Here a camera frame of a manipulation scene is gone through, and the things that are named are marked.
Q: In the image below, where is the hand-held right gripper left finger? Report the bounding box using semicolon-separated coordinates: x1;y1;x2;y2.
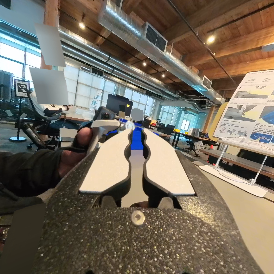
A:
79;129;131;195

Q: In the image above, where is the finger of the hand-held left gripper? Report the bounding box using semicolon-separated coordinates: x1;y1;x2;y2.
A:
87;120;121;155

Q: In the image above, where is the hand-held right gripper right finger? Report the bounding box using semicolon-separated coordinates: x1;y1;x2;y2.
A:
143;129;196;196

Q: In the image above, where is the blue plastic bin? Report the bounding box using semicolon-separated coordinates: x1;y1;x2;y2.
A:
131;127;146;150

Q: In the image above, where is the person's left forearm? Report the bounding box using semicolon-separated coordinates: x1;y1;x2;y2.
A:
0;148;64;214

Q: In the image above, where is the person's left hand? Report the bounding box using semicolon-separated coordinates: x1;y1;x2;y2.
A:
58;126;94;179

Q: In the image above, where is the black computer monitor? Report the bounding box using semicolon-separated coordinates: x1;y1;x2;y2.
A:
106;94;133;117

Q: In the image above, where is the small marker sign on stand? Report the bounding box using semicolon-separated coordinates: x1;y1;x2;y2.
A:
10;78;31;142

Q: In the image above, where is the white instruction poster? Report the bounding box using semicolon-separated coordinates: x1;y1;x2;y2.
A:
213;69;274;157

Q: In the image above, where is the metal ventilation duct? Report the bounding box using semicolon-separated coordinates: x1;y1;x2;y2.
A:
98;0;225;104

